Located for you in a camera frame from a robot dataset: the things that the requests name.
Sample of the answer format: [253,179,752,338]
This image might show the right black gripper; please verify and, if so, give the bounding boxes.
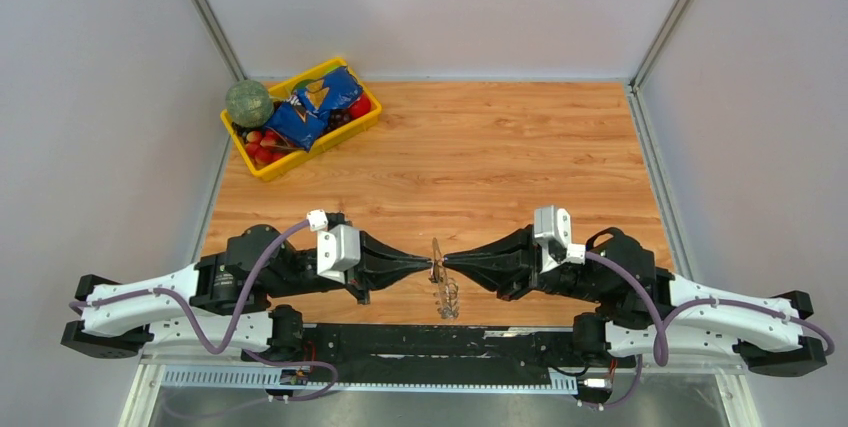
[443,222,607,304]

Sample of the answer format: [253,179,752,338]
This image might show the silver keyring plate with rings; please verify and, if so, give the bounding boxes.
[429,238,460,321]

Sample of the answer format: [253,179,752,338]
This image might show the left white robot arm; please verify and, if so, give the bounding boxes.
[60,210,431,361]

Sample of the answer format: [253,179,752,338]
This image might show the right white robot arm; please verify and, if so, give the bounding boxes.
[442,226,835,377]

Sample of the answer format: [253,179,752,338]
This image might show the yellow plastic bin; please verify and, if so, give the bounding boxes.
[220,58,382,181]

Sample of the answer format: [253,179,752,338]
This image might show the dark grapes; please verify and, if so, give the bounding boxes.
[324,109,353,134]

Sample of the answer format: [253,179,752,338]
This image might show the red tomato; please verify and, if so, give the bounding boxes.
[348,94,372,119]

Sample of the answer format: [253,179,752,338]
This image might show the blue snack bag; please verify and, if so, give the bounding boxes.
[263,66,364,151]

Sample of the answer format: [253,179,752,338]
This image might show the green melon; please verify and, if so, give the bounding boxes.
[225,79,274,128]

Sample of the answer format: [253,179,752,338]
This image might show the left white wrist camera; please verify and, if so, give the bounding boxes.
[306,209,361,284]

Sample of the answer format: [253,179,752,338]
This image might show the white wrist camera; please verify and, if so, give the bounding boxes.
[306,209,361,284]
[533,205,586,273]

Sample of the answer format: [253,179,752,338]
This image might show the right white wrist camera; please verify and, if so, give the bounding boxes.
[533,205,586,273]

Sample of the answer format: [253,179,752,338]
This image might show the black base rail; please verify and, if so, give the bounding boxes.
[255,323,612,386]

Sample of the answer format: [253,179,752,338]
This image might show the white slotted cable duct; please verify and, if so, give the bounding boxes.
[158,367,579,395]

